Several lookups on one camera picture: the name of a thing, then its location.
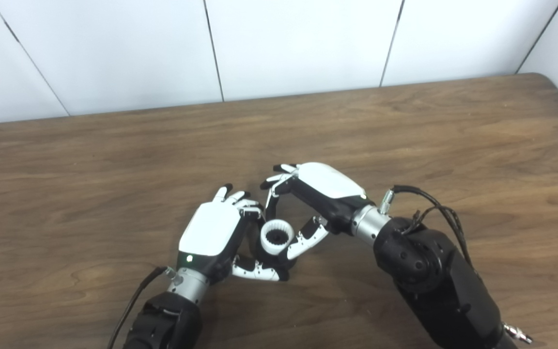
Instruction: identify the white plastic ring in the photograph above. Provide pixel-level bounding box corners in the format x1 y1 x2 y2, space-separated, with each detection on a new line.
260 219 295 256

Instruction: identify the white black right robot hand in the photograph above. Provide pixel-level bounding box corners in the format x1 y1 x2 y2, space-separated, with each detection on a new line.
260 162 376 261

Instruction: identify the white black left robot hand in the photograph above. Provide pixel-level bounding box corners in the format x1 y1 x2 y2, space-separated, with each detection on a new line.
177 183 289 284

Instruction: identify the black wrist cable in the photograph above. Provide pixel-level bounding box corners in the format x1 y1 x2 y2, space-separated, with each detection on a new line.
378 184 534 345
107 266 175 349

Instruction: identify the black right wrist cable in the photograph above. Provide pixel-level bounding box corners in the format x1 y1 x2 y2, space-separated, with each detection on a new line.
378 184 534 345

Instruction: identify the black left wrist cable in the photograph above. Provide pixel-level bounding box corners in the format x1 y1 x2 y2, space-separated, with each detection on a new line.
107 266 175 349

